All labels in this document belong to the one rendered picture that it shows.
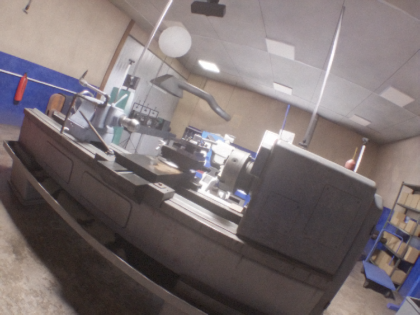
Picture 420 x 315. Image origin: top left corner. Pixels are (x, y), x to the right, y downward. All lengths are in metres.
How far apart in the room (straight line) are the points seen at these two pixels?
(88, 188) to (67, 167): 0.28
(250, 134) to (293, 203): 7.52
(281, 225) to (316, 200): 0.20
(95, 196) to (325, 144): 7.86
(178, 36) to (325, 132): 5.98
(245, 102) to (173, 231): 7.85
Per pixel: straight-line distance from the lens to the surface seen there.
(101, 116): 1.70
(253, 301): 1.25
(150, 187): 1.19
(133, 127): 1.61
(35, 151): 2.24
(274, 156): 1.04
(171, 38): 5.15
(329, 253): 1.14
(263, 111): 8.60
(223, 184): 1.23
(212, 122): 8.91
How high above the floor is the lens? 1.23
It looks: 5 degrees down
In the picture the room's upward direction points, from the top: 22 degrees clockwise
